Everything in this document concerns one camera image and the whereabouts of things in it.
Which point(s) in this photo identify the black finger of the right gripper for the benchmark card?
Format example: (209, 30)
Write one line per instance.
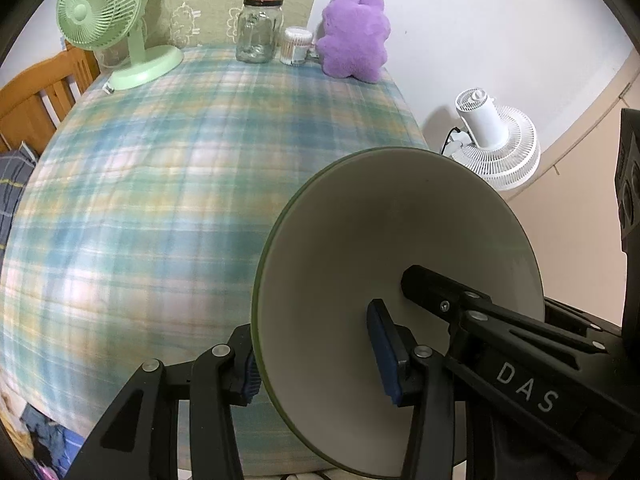
(448, 299)
(599, 334)

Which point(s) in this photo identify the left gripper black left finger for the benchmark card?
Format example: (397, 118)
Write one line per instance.
(137, 436)

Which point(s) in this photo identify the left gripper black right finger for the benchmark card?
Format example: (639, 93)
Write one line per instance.
(414, 376)

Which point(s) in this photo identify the green floral bowl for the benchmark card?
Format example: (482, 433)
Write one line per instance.
(345, 239)

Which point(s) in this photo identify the pile of white clothes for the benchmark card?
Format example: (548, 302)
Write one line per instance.
(47, 447)

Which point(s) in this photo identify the white floor fan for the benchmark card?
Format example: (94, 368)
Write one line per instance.
(498, 143)

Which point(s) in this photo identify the plaid tablecloth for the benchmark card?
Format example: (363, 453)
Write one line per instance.
(140, 230)

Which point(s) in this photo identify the purple plush toy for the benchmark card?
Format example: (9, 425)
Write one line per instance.
(353, 40)

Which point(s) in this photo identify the cotton swab container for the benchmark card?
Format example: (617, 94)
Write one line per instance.
(295, 44)

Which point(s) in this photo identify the blue plaid pillow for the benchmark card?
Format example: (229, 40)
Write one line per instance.
(16, 168)

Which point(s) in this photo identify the glass jar with lid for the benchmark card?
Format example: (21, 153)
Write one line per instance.
(258, 30)

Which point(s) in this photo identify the wooden bed headboard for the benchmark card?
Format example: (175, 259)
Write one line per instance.
(38, 99)

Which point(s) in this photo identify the green desk fan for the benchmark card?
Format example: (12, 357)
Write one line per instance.
(94, 25)

